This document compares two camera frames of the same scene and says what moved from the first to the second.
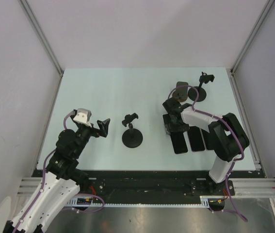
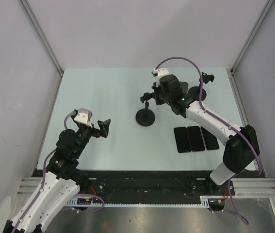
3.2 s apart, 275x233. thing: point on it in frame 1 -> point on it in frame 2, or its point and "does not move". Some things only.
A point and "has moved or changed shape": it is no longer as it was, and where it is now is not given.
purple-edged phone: (196, 138) does not move
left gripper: (103, 126) does not move
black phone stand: (132, 138) -> (146, 117)
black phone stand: (204, 78) does not move
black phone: (179, 141) has moved or changed shape
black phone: (210, 139) does not move
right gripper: (170, 127) -> (159, 101)
